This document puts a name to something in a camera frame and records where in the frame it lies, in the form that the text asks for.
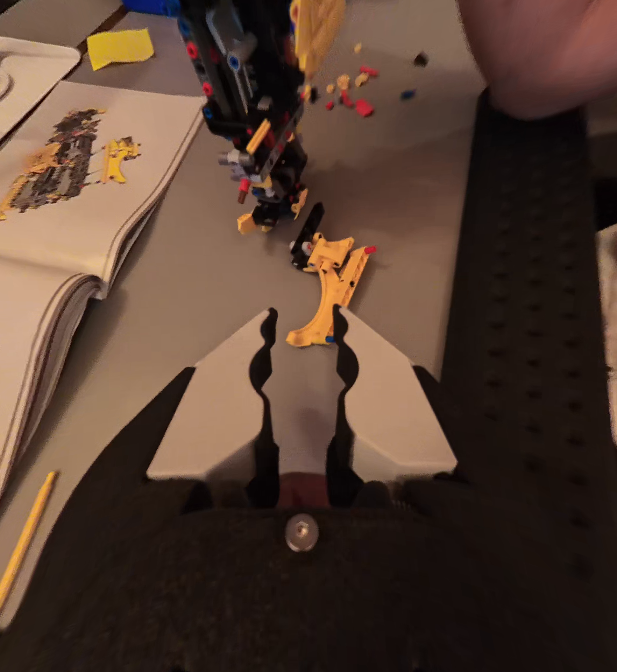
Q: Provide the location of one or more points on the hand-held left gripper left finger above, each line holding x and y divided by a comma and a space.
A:
209, 420

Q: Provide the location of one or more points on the blue storage bin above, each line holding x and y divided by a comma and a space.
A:
151, 6

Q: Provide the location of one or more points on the open instruction booklet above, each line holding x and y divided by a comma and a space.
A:
51, 236

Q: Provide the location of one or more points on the person's right forearm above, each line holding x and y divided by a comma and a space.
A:
550, 52

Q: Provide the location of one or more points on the grey desk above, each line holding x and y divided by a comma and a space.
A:
209, 262

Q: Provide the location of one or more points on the wooden board document stand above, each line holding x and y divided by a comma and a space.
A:
25, 68

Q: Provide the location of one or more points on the yellow arch panel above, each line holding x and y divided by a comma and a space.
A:
319, 320

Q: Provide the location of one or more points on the yellow paper sheet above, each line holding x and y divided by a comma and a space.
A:
119, 50

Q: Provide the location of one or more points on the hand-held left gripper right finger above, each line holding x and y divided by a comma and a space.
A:
397, 420

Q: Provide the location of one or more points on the yellow toy car model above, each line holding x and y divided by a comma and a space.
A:
251, 105

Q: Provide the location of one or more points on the small black brick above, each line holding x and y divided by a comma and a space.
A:
420, 59

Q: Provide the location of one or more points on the scatter of small bricks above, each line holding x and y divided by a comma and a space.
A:
363, 107

